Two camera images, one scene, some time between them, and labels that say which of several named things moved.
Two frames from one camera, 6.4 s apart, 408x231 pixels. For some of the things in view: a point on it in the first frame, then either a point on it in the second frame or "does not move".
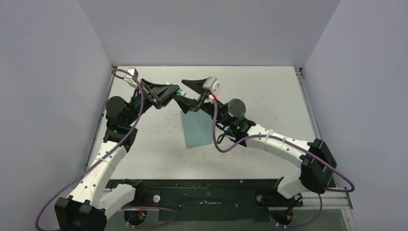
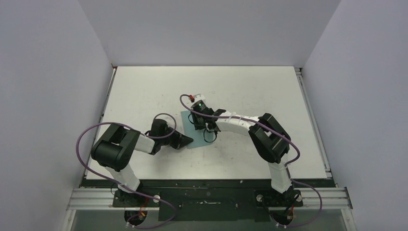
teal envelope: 198,128 does not move
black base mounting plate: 213,199 does not move
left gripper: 159,93 → 180,141
